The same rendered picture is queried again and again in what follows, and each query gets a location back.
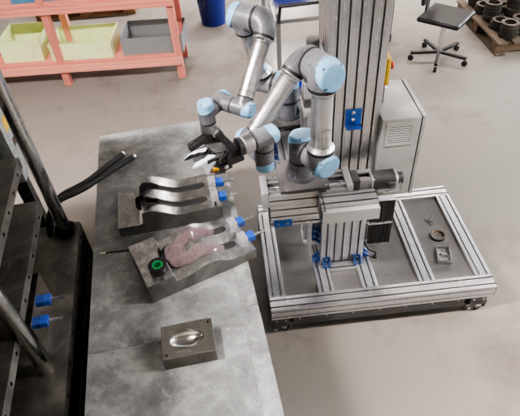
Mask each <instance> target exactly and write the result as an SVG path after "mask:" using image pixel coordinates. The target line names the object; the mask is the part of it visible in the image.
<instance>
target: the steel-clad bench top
mask: <svg viewBox="0 0 520 416"><path fill-rule="evenodd" d="M200 135H202V133H201V127H200V122H199V121H193V122H187V123H181V124H176V125H166V126H160V127H155V128H150V129H144V130H134V131H129V132H124V133H118V134H113V135H103V136H100V138H99V153H98V169H99V168H101V167H102V166H103V165H105V164H106V163H107V162H109V161H110V160H111V159H113V158H114V157H115V156H116V155H117V154H119V153H120V152H121V151H124V152H125V156H124V157H123V158H121V159H120V160H119V161H118V162H116V163H115V164H114V165H112V166H111V168H112V167H113V166H115V165H116V164H118V163H119V162H120V161H122V160H124V159H125V158H127V157H129V156H130V155H132V154H135V155H136V158H135V159H134V160H132V161H131V162H129V163H127V164H126V165H125V166H124V167H122V168H120V169H119V170H117V171H116V172H114V173H113V174H111V175H110V176H108V177H106V178H105V179H103V180H102V181H100V182H99V183H98V184H97V199H96V214H95V229H94V245H93V260H92V290H91V306H90V321H89V337H88V352H87V382H86V398H85V413H84V416H284V412H283V408H282V405H281V398H280V395H279V391H278V388H277V381H276V377H275V374H274V370H273V366H272V360H271V356H270V352H269V349H268V345H267V339H266V335H265V332H264V327H263V324H262V318H261V314H260V310H259V307H258V300H257V297H256V293H255V290H254V285H253V279H252V275H251V272H250V268H249V265H248V261H247V262H244V263H242V264H239V265H238V266H236V267H234V268H230V269H229V270H227V271H225V272H222V273H220V274H218V275H215V276H213V277H211V278H208V279H206V280H204V281H201V282H199V283H197V284H195V285H193V286H190V287H188V288H186V289H184V290H182V291H179V292H177V293H175V294H173V295H170V296H168V297H166V298H164V299H161V300H159V301H157V302H154V303H153V302H152V300H151V299H150V297H149V293H148V292H147V290H146V288H145V286H144V283H143V282H142V280H141V277H140V275H139V273H138V271H137V269H136V267H135V264H134V262H133V259H132V257H131V254H130V252H121V253H105V254H100V253H101V252H110V251H119V250H127V249H129V248H128V247H129V246H131V245H134V244H136V243H139V242H142V241H144V240H146V239H150V238H152V237H154V239H155V241H156V242H158V241H159V240H162V239H165V238H167V237H168V236H170V235H171V234H173V233H175V232H177V231H178V230H179V229H181V228H183V227H184V226H182V227H177V228H172V229H163V230H159V231H154V232H148V233H144V234H135V235H131V236H125V237H121V235H120V232H119V230H118V193H120V192H125V191H134V190H139V186H140V179H141V178H142V177H148V176H154V177H162V178H167V179H172V180H177V179H182V178H186V177H194V176H197V175H201V174H205V173H204V172H203V170H202V168H194V169H192V166H193V165H194V161H193V159H192V158H191V159H188V160H186V161H184V158H185V157H186V156H187V155H189V154H190V153H192V152H193V151H192V152H191V151H190V150H189V149H188V146H187V144H188V143H190V142H191V141H193V140H194V139H195V138H197V137H198V136H200ZM98 169H97V170H98ZM236 284H237V285H236ZM241 308H242V309H241ZM242 312H243V313H242ZM210 317H211V321H212V325H213V330H214V335H215V345H216V351H217V357H218V360H214V361H210V362H202V363H198V364H194V365H190V366H182V367H179V368H174V369H170V370H166V369H165V366H164V364H163V356H162V344H161V330H160V327H163V326H169V325H173V324H180V323H185V322H189V321H193V320H198V319H205V318H210ZM246 332H247V333H246ZM251 356H252V357H251ZM254 372H255V373H254ZM255 376H256V377H255ZM258 392H259V393H258ZM259 396H260V397H259ZM260 400H261V401H260Z"/></svg>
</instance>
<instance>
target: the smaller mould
mask: <svg viewBox="0 0 520 416"><path fill-rule="evenodd" d="M160 330H161V344H162V356H163V364H164V366H165V369H166V370H170V369H174V368H179V367H182V366H190V365H194V364H198V363H202V362H210V361H214V360H218V357H217V351H216V345H215V335H214V330H213V325H212V321H211V317H210V318H205V319H198V320H193V321H189V322H185V323H180V324H173V325H169V326H163V327H160Z"/></svg>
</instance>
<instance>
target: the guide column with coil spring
mask: <svg viewBox="0 0 520 416"><path fill-rule="evenodd" d="M0 319H1V321H2V322H3V323H4V324H5V326H6V327H7V329H8V330H9V332H10V333H11V334H12V336H13V337H14V338H15V339H16V341H17V342H18V344H19V345H20V347H21V349H22V350H23V351H24V353H25V354H26V355H27V356H28V358H29V359H30V361H31V362H32V364H33V365H34V367H35V368H36V370H37V371H38V372H39V373H40V375H41V376H48V375H50V374H51V373H52V372H53V370H54V366H53V364H52V363H51V361H50V360H49V358H48V357H47V356H46V354H45V352H44V351H43V349H42V348H41V346H40V344H39V343H38V342H37V340H36V339H35V337H34V335H33V334H32V332H31V331H30V330H29V328H28V327H27V325H26V323H25V322H24V320H23V319H22V317H21V316H20V315H19V313H18V312H17V310H16V308H15V307H14V305H13V304H12V302H11V301H10V299H9V298H8V296H7V294H6V293H5V291H4V290H3V288H2V287H1V286H0Z"/></svg>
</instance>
